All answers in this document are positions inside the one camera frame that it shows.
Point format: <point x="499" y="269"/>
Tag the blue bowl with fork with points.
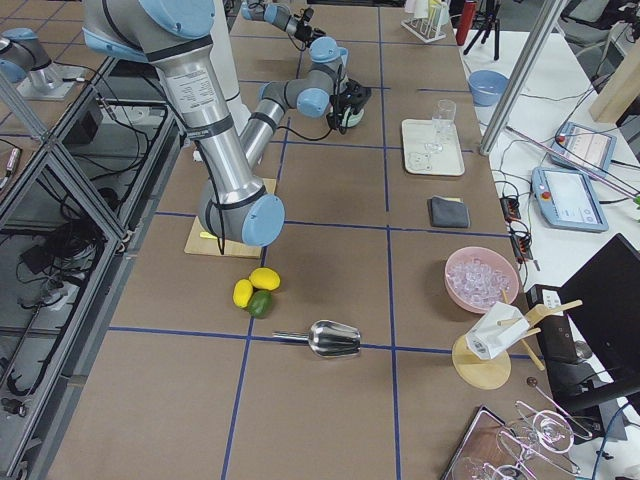
<point x="487" y="87"/>

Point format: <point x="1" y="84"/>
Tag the black monitor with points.
<point x="608" y="320"/>

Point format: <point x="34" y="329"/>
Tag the pink bowl with ice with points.
<point x="477" y="277"/>

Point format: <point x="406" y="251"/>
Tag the far blue teach pendant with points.
<point x="595" y="147"/>

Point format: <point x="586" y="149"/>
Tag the black tripod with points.
<point x="489" y="27"/>

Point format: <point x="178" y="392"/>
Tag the red cylinder bottle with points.
<point x="466" y="20"/>

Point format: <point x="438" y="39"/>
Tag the cream bear tray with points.
<point x="415" y="134"/>

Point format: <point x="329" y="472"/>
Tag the aluminium frame post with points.
<point x="535" y="42"/>

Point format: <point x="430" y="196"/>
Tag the green lime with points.
<point x="260" y="304"/>

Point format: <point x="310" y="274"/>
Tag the dark serving tray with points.
<point x="479" y="441"/>

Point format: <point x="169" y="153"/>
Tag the grey folded cloth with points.
<point x="448" y="213"/>

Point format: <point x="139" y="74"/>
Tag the near blue teach pendant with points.
<point x="567" y="200"/>

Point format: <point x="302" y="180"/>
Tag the blue teach pendant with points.
<point x="595" y="147"/>
<point x="567" y="200"/>

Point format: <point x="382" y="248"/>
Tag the yellow plastic cup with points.
<point x="438" y="12"/>

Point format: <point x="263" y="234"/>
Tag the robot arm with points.
<point x="175" y="37"/>
<point x="275" y="14"/>

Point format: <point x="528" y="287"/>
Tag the upside-down wine glasses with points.
<point x="535" y="442"/>

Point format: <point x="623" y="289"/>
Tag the black power strip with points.
<point x="555" y="339"/>

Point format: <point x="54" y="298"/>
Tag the metal ice scoop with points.
<point x="327" y="339"/>

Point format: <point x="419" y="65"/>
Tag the wooden cutting board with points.
<point x="264" y="226"/>

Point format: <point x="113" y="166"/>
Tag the yellow lemon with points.
<point x="264" y="278"/>
<point x="242" y="293"/>

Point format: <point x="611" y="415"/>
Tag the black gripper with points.
<point x="303" y="32"/>
<point x="358" y="96"/>

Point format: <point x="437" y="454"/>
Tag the metal stick green tip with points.
<point x="580" y="164"/>

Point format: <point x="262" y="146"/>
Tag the white wire cup rack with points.
<point x="418" y="23"/>

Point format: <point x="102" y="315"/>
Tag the clear wine glass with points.
<point x="443" y="122"/>

